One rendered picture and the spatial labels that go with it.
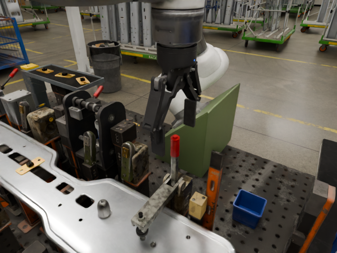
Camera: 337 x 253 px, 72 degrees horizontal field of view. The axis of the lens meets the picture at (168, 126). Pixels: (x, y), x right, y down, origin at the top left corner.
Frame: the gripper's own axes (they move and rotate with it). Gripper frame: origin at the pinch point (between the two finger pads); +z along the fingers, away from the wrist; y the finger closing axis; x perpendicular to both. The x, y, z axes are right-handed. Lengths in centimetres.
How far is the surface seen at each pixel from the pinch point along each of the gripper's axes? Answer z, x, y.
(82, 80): 5, -56, -20
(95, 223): 21.6, -12.4, 17.4
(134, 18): 38, -319, -363
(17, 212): 51, -63, 20
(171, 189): 14.4, 1.1, 3.3
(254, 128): 122, -18, -216
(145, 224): 14.4, 1.8, 14.6
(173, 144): 2.1, 0.3, 1.0
